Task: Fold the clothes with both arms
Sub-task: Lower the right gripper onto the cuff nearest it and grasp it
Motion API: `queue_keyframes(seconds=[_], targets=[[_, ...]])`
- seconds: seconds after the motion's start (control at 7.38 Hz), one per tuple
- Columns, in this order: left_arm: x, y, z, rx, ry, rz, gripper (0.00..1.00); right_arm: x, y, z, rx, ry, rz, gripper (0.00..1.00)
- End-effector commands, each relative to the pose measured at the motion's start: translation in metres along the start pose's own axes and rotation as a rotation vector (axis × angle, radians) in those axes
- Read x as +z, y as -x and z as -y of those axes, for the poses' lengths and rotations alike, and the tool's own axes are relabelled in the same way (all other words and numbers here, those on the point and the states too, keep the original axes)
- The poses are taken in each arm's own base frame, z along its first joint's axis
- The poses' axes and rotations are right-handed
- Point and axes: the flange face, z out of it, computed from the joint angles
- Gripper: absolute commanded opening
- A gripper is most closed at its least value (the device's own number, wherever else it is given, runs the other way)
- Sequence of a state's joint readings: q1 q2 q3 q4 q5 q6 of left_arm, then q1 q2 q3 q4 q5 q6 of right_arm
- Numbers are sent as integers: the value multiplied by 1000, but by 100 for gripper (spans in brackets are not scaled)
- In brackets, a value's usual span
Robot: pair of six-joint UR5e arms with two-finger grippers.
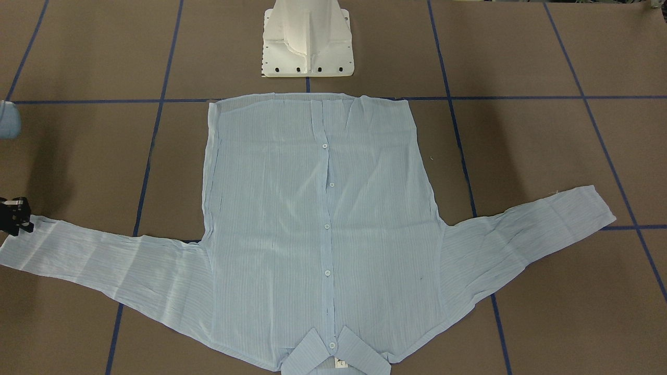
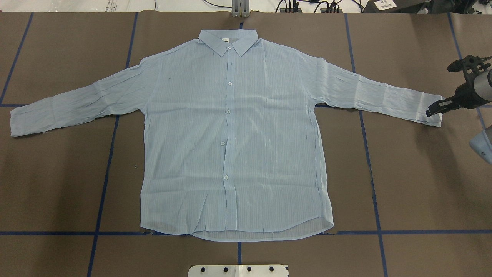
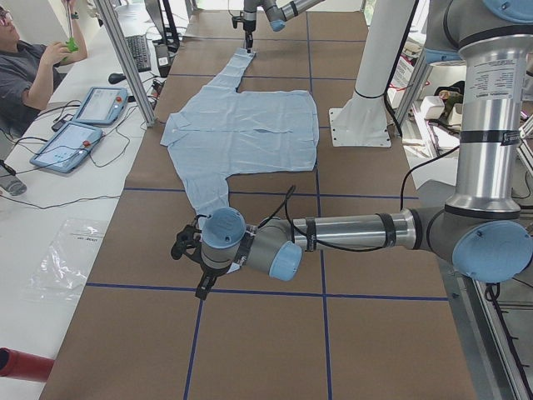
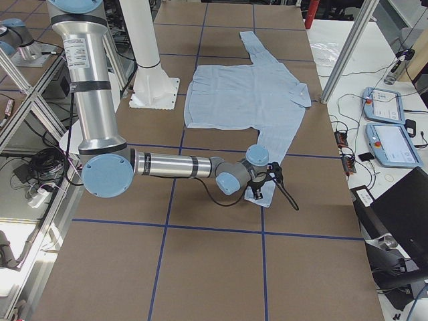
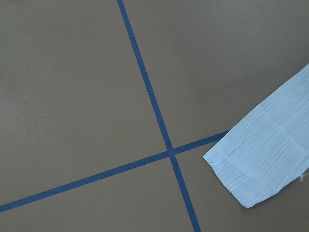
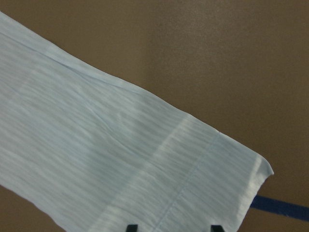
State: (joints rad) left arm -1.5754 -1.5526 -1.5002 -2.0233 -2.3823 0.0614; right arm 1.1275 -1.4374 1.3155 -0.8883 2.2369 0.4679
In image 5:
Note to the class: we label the light blue button-up shirt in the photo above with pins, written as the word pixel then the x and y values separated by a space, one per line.
pixel 269 147

